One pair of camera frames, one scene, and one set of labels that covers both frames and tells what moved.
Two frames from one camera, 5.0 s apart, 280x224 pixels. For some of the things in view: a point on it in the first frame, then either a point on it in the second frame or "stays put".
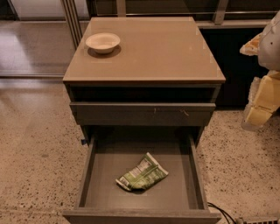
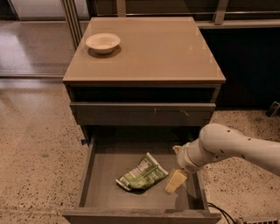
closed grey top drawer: [140, 114] stays put
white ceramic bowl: [102, 43] stays put
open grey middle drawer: [178, 198] stays put
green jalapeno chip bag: [143, 175] stays put
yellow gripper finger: [251, 47] to [177, 149]
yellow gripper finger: [263, 100] to [176, 181]
